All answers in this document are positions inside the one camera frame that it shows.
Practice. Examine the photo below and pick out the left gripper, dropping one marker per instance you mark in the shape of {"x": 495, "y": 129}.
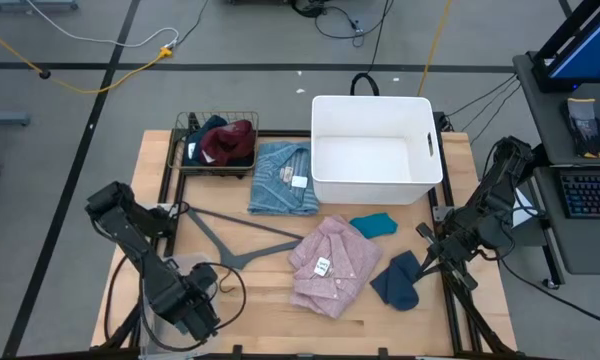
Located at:
{"x": 200, "y": 285}

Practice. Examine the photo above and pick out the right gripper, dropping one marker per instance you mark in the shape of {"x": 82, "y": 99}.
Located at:
{"x": 457, "y": 250}

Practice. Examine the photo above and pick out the navy blue socks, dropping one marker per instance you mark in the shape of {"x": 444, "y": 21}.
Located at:
{"x": 397, "y": 285}

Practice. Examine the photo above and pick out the pink checked shirt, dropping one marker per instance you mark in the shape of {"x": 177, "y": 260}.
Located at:
{"x": 330, "y": 270}

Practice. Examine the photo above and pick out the blue striped shirt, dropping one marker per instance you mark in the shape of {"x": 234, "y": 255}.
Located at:
{"x": 275, "y": 185}

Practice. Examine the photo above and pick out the navy blue garment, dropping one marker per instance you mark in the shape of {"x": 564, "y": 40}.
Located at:
{"x": 192, "y": 155}

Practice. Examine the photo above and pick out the maroon cloth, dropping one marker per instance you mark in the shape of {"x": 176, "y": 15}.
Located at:
{"x": 230, "y": 142}

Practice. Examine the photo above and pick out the dark teal cloth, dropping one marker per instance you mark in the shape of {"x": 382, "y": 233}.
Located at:
{"x": 214, "y": 126}

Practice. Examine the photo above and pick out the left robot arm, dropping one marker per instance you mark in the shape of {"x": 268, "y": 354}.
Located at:
{"x": 150, "y": 270}

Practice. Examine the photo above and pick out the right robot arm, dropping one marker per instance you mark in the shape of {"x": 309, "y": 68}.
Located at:
{"x": 505, "y": 165}

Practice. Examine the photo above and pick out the clear plastic container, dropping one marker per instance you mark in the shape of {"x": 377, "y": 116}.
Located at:
{"x": 185, "y": 260}

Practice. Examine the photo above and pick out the grey clothes hanger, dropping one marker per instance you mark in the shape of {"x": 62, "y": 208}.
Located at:
{"x": 230, "y": 257}

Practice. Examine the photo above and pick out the white paper sheet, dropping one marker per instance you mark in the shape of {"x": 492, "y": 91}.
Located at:
{"x": 522, "y": 215}

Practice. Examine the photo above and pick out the white plastic bin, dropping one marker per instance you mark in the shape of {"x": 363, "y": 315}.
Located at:
{"x": 370, "y": 165}

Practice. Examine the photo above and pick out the black cart caster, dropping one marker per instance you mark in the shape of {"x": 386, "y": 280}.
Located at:
{"x": 550, "y": 284}

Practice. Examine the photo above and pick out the black keyboard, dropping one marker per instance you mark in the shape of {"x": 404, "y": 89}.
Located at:
{"x": 592, "y": 195}

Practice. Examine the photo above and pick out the dark gray computer cart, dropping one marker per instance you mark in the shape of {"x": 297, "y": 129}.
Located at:
{"x": 545, "y": 130}

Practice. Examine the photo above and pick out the gray work glove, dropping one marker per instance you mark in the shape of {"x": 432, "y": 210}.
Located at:
{"x": 582, "y": 125}

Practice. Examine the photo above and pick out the computer monitor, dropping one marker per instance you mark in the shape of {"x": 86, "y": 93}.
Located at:
{"x": 590, "y": 50}

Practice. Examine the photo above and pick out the black round floor puck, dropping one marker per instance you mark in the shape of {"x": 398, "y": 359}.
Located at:
{"x": 44, "y": 74}

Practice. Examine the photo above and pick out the gray floor bar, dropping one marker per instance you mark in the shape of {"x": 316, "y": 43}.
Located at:
{"x": 30, "y": 5}

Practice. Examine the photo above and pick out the gray metal bracket plate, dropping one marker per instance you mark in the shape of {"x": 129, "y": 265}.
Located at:
{"x": 442, "y": 213}

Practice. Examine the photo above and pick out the black aluminium table frame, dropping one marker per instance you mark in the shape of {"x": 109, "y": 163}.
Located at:
{"x": 285, "y": 134}

